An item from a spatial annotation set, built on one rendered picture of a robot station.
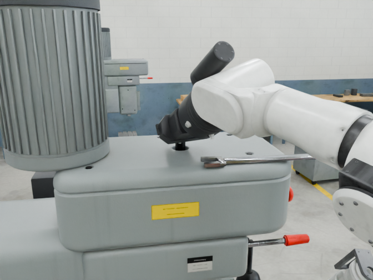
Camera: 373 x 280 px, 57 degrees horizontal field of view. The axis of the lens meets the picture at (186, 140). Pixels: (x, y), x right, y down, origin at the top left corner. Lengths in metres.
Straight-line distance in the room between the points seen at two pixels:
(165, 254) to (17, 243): 0.28
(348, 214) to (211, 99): 0.22
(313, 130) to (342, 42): 8.24
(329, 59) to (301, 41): 0.83
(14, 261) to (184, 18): 6.80
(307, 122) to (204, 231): 0.35
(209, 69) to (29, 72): 0.30
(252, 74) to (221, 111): 0.09
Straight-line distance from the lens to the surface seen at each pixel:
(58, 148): 0.64
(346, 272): 0.84
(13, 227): 0.78
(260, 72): 0.54
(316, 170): 5.40
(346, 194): 0.38
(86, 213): 0.65
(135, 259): 0.71
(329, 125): 0.40
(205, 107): 0.50
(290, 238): 0.79
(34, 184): 1.11
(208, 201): 0.66
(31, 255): 0.74
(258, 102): 0.45
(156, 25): 7.23
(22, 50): 0.63
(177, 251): 0.71
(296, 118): 0.43
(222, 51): 0.52
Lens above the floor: 2.12
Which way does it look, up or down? 17 degrees down
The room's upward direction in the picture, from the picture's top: straight up
